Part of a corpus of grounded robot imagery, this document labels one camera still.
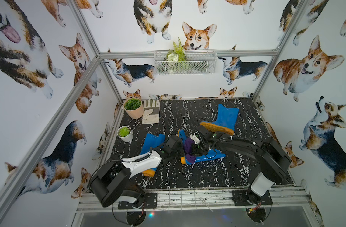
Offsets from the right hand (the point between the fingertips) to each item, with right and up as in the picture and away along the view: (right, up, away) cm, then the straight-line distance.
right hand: (188, 154), depth 83 cm
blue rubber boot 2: (-24, +5, +11) cm, 27 cm away
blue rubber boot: (+11, +2, -7) cm, 13 cm away
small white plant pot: (-39, +7, +9) cm, 41 cm away
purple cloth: (0, +5, 0) cm, 5 cm away
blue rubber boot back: (+28, +18, +17) cm, 37 cm away
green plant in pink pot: (-40, +31, +20) cm, 54 cm away
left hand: (0, +2, +3) cm, 4 cm away
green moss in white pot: (-41, +12, +7) cm, 43 cm away
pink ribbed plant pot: (-37, +23, +19) cm, 48 cm away
